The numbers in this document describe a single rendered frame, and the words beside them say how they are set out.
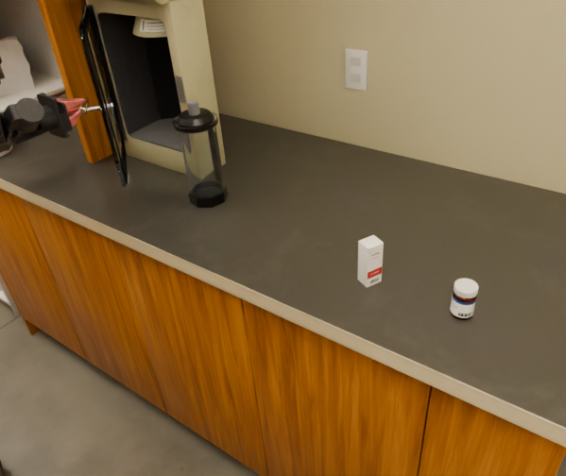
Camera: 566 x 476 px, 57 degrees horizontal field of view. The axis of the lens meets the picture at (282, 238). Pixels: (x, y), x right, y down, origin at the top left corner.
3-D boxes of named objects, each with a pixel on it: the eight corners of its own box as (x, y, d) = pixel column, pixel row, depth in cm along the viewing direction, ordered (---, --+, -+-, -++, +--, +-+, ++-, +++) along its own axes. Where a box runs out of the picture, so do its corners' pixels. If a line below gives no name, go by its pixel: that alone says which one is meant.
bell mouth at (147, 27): (166, 18, 151) (162, -3, 148) (212, 23, 142) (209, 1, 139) (118, 33, 140) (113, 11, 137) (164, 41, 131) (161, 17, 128)
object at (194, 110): (202, 116, 134) (197, 92, 130) (222, 127, 128) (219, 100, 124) (171, 127, 129) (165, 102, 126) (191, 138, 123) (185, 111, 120)
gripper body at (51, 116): (59, 95, 123) (30, 106, 118) (72, 136, 129) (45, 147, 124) (42, 91, 126) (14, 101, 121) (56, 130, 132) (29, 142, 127)
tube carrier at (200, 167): (214, 180, 146) (201, 107, 134) (236, 194, 139) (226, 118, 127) (180, 195, 141) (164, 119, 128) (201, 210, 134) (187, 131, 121)
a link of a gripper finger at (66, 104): (90, 92, 129) (57, 105, 123) (97, 120, 133) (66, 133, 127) (73, 88, 132) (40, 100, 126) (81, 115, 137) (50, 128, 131)
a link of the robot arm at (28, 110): (-32, 119, 116) (-17, 154, 116) (-24, 93, 108) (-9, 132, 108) (24, 111, 124) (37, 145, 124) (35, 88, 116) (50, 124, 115)
